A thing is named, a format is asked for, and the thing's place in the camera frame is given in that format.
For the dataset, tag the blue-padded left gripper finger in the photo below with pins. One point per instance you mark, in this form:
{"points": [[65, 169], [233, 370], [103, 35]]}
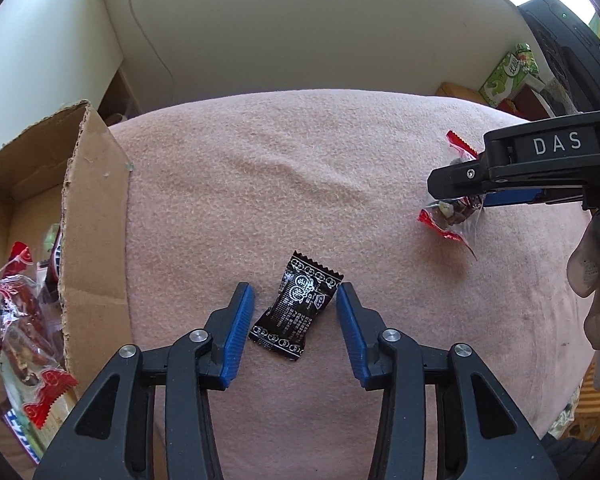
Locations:
{"points": [[481, 432], [514, 196], [109, 434]]}

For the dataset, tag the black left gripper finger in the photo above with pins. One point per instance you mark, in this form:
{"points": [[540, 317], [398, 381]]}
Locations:
{"points": [[457, 180]]}

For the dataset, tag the red date snack pack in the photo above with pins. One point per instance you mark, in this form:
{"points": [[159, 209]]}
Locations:
{"points": [[455, 218], [30, 362]]}

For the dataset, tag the black candy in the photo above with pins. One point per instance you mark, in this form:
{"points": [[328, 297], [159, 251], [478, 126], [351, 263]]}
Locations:
{"points": [[306, 288]]}

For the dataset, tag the cracker pack in clear bag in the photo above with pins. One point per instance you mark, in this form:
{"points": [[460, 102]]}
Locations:
{"points": [[55, 418]]}

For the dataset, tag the purple-wrapped chocolate bar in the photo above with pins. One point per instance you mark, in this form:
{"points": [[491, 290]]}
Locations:
{"points": [[21, 431]]}

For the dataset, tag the brown Snickers bar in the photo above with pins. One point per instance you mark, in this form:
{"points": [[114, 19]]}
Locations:
{"points": [[52, 254]]}

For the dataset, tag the pink table cloth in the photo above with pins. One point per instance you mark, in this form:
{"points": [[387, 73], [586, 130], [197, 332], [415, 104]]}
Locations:
{"points": [[225, 191]]}

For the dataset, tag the brown cardboard box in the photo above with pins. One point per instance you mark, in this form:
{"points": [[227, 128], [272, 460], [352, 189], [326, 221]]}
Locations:
{"points": [[63, 192]]}

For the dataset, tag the black tracker mount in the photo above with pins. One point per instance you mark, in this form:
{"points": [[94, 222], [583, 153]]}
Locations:
{"points": [[570, 47]]}

